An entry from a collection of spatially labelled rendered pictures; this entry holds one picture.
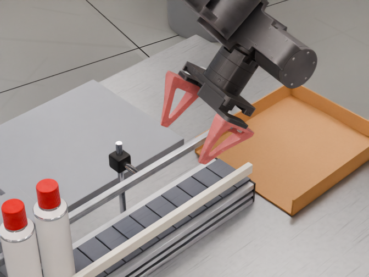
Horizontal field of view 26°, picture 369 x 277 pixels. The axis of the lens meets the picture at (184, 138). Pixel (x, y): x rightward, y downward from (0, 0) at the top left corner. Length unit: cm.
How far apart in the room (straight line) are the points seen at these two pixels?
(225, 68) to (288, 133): 64
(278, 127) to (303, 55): 70
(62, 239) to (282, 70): 45
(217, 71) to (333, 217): 53
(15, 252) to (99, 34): 254
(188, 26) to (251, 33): 254
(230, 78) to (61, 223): 35
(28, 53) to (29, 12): 36
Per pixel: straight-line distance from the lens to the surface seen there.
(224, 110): 105
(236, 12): 101
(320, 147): 166
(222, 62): 107
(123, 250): 132
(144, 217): 142
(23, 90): 334
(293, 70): 102
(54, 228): 121
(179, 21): 358
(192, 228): 141
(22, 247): 119
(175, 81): 111
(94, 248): 137
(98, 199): 134
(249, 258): 142
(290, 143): 166
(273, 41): 101
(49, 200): 119
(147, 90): 181
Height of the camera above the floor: 186
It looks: 38 degrees down
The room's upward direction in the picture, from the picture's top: straight up
